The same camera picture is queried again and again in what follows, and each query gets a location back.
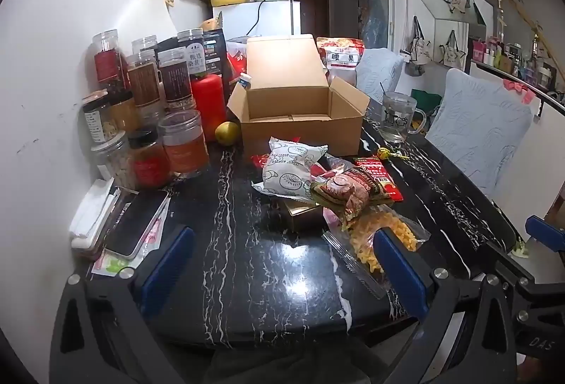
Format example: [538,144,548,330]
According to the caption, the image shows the black-lidded jar red label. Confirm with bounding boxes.
[128,125,173,190]

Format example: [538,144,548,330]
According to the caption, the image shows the tall jar brown label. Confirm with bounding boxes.
[126,49,164,108]

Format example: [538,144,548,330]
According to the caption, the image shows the red cylinder can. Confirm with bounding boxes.
[191,74,228,131]

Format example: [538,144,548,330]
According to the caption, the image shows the group of cosmetic bottles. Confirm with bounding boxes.
[471,35,558,92]

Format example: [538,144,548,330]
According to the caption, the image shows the clear plastic jar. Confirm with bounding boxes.
[131,35,159,55]

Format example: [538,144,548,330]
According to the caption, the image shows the white fruit-print bread packet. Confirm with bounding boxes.
[251,137,329,203]

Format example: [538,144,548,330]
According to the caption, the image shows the small gold box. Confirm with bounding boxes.
[282,197,329,233]

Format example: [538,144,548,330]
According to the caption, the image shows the white foam sheet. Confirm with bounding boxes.
[117,0,177,53]

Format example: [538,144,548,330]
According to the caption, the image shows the pink bow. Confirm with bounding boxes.
[503,78,536,104]

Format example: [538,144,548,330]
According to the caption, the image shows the yellow fruit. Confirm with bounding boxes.
[215,121,241,145]

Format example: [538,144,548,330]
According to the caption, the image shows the jar of white beans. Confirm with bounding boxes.
[91,130,137,190]

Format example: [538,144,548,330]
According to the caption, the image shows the red gift bag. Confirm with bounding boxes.
[225,44,248,80]

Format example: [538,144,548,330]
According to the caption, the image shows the printed canvas tote bag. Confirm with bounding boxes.
[405,16,431,67]

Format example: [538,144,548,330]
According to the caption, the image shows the tall jar dark label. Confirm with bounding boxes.
[156,48,195,111]

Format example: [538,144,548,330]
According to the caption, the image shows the clear packet of yellow crisps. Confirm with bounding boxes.
[322,207,431,301]

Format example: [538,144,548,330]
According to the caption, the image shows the white mini fridge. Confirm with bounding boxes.
[212,0,301,45]

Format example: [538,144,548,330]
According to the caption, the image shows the white red nut bag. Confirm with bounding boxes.
[316,36,367,87]

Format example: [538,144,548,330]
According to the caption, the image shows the glass mug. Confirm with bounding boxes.
[380,91,428,145]

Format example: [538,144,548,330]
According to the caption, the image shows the pink white sachet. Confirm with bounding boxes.
[141,201,171,248]

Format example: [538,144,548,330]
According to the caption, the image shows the tall jar white label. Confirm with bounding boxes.
[177,28,207,80]

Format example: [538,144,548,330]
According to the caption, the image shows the black power cable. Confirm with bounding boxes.
[245,0,270,38]

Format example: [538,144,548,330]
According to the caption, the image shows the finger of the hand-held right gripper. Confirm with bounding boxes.
[483,242,565,367]
[525,214,565,253]

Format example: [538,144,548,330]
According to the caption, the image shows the wide jar orange label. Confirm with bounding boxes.
[157,109,210,179]

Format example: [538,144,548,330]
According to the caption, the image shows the white tissue pack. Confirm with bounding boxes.
[70,178,118,250]

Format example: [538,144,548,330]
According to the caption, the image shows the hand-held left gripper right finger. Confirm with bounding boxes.
[373,228,518,384]

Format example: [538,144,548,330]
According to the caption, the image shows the black printed pouch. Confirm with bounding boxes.
[156,31,230,98]

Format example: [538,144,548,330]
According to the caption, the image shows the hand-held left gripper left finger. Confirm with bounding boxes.
[49,226,196,384]

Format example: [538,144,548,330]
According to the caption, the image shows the long red sauce packet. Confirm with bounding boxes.
[354,156,404,202]

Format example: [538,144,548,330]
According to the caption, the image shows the brown door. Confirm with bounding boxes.
[289,0,329,36]

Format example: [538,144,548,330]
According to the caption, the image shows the small glass spice jar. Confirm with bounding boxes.
[82,90,118,144]

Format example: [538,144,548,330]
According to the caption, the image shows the green white sachet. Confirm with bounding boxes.
[92,249,133,276]

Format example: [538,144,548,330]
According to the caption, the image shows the smartphone in clear case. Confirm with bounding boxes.
[102,189,171,259]

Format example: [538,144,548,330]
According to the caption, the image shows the brown nut snack packet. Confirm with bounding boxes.
[310,167,393,230]

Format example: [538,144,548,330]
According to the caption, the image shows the blue patterned plastic bag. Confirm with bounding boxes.
[359,0,391,51]

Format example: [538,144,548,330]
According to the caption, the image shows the green bag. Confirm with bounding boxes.
[410,89,442,120]

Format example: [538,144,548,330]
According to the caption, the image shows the amber glass jar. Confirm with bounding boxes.
[110,90,142,133]

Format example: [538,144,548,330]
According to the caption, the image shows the chair with grey-blue cover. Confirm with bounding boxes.
[355,48,404,102]
[426,68,533,199]

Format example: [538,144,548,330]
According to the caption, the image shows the brown cardboard box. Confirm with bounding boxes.
[226,35,370,157]

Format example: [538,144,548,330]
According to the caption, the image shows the yellow bamboo pole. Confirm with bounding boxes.
[479,0,557,62]

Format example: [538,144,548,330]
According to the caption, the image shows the tall jar red label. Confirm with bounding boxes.
[92,29,131,95]

